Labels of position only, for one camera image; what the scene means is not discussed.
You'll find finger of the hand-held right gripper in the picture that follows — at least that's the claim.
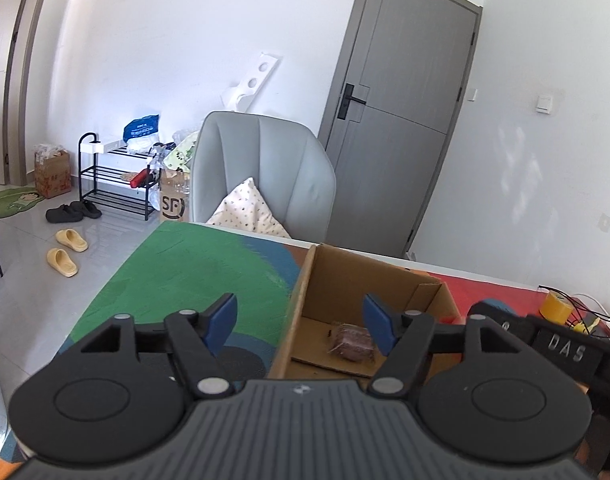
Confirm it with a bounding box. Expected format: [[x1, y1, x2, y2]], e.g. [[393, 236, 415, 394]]
[[469, 300, 532, 346]]

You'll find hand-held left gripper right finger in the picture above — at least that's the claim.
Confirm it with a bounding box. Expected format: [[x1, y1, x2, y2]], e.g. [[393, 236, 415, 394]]
[[362, 293, 530, 403]]

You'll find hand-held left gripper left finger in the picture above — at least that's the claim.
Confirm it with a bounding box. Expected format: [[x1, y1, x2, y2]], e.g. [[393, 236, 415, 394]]
[[77, 293, 238, 402]]

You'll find brown snack packet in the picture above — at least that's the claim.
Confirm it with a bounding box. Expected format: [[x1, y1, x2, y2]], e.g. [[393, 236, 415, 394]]
[[326, 324, 378, 362]]

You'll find yellow tape roll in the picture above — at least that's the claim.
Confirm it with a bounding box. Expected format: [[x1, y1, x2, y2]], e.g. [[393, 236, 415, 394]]
[[542, 290, 576, 325]]

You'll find white patterned pillow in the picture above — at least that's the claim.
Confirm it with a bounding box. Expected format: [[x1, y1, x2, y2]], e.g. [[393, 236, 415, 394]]
[[206, 177, 292, 239]]

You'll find brown paper bag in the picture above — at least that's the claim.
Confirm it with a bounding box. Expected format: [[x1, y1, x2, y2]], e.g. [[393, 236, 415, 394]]
[[159, 170, 192, 223]]

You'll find yellow slipper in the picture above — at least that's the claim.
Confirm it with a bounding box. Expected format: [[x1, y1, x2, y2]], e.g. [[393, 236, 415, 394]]
[[46, 248, 79, 278], [55, 228, 89, 253]]

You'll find grey upholstered chair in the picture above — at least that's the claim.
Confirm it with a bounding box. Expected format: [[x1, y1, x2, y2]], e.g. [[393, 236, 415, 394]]
[[190, 111, 337, 241]]

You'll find black slipper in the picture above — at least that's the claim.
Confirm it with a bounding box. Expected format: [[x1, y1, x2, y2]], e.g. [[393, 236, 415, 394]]
[[46, 204, 84, 224], [70, 200, 102, 219]]

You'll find green patterned cloth bag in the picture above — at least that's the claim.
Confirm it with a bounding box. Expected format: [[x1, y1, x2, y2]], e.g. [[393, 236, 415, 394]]
[[165, 131, 200, 173]]

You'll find black metal shoe rack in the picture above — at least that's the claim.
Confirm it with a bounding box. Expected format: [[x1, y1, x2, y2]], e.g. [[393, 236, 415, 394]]
[[78, 132, 163, 222]]

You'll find blue plastic bag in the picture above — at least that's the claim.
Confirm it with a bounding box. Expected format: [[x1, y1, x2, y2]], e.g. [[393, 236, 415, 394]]
[[123, 115, 160, 154]]

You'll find grey door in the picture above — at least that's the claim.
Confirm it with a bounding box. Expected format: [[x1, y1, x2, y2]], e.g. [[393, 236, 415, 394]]
[[317, 0, 486, 258]]

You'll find printed cardboard box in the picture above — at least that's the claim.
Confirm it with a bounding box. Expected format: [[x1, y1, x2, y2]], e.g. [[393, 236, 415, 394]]
[[34, 144, 72, 199]]

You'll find green floor rug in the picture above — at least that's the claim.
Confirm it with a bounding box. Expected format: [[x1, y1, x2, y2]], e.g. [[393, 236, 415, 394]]
[[0, 186, 46, 220]]

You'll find white foam board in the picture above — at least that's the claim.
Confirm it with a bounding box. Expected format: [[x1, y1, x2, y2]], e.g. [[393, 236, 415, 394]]
[[220, 51, 280, 113]]

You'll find beige wardrobe door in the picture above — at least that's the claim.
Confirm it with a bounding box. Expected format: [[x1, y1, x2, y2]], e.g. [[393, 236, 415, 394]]
[[0, 0, 54, 186]]

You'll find black cable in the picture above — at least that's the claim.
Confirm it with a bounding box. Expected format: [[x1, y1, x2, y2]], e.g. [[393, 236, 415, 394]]
[[537, 285, 610, 323]]

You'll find black door handle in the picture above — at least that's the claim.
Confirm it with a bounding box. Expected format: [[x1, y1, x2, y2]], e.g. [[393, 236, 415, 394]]
[[337, 83, 370, 121]]

